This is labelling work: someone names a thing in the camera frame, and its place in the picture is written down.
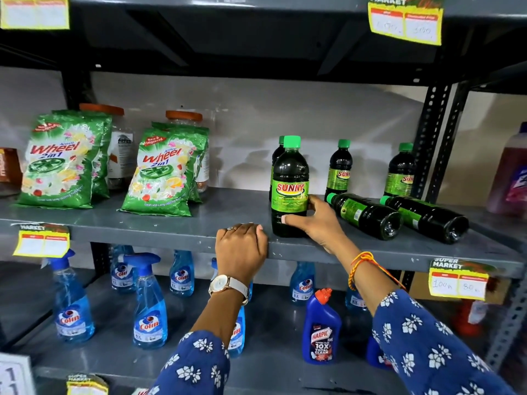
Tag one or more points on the person's left hand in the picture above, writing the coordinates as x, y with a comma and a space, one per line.
241, 252

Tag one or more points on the person's right hand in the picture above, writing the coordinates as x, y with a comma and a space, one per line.
323, 228

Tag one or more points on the person's left thumb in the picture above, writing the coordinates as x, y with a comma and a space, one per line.
261, 233

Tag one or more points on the person's right thumb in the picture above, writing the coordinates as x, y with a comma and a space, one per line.
295, 221

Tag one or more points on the green-capped dark cleaner bottle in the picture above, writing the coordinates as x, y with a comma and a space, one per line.
290, 176

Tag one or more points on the person's left forearm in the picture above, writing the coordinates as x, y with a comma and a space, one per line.
214, 320

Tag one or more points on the person's right forearm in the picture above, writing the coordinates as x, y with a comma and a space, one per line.
411, 337

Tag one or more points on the group of dark liquid bottles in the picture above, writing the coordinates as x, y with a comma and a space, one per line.
366, 215

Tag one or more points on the green detergent packet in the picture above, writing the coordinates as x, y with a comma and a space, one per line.
199, 160
103, 160
59, 164
162, 176

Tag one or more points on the grey metal shelf rack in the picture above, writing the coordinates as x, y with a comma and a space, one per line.
164, 228

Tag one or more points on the blue toilet cleaner bottle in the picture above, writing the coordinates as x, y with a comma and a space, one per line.
375, 353
321, 329

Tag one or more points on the row of blue spray bottles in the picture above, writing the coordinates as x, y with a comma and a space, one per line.
150, 312

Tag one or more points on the brown cardboard box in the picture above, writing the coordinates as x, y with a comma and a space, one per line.
418, 285

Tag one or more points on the clear jar with orange lid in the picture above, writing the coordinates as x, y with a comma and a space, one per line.
184, 116
121, 152

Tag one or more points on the yellow price tag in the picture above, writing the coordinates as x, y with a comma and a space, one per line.
459, 281
86, 385
41, 242
405, 22
35, 12

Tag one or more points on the red bottle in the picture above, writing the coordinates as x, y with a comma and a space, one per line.
465, 320

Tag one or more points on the pink liquid bottle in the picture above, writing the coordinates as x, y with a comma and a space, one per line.
510, 176

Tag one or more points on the brown packet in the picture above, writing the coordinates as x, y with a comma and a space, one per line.
9, 166

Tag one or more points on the white sign card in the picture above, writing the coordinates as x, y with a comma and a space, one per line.
14, 376

